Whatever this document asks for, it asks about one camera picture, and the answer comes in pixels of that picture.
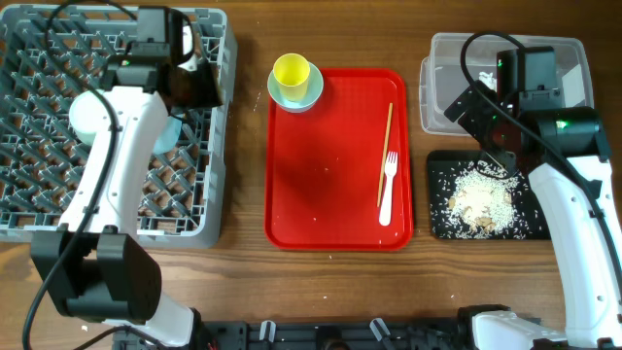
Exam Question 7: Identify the large light blue plate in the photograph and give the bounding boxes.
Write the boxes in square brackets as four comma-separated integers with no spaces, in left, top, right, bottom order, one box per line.
[153,116,183,155]

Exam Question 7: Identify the rice and food scraps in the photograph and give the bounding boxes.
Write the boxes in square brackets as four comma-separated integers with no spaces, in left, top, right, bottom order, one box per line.
[439,162,540,240]

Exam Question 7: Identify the green bowl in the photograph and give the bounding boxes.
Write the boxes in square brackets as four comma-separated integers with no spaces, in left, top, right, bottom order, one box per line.
[69,91,109,146]

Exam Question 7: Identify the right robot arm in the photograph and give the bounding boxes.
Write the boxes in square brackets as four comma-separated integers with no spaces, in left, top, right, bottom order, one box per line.
[444,81,621,349]

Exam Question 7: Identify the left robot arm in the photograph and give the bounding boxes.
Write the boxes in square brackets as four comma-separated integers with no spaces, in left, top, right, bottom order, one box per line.
[22,55,223,349]

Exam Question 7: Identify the clear plastic waste bin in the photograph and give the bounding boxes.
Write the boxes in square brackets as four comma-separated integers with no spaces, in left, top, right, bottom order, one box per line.
[419,32,595,136]

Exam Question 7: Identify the grey plastic dishwasher rack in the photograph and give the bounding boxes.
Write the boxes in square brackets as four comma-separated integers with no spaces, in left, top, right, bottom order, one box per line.
[1,4,238,249]

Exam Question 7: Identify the wooden chopstick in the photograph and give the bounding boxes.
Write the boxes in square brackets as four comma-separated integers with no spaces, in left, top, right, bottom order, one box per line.
[377,102,394,207]

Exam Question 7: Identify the black plastic tray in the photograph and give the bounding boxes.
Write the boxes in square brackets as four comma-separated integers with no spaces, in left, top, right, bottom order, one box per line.
[426,149,553,241]

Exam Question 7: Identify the yellow plastic cup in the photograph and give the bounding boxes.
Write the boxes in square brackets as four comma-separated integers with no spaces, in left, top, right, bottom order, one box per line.
[272,53,311,102]

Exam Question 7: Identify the small light blue bowl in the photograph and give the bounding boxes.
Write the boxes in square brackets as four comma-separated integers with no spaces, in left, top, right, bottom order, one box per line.
[267,63,324,114]

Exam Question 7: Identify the white plastic fork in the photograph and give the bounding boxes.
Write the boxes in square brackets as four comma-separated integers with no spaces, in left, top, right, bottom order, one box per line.
[379,152,398,227]

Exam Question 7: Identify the red plastic serving tray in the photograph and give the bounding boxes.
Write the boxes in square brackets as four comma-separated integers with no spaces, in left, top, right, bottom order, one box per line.
[264,68,414,252]

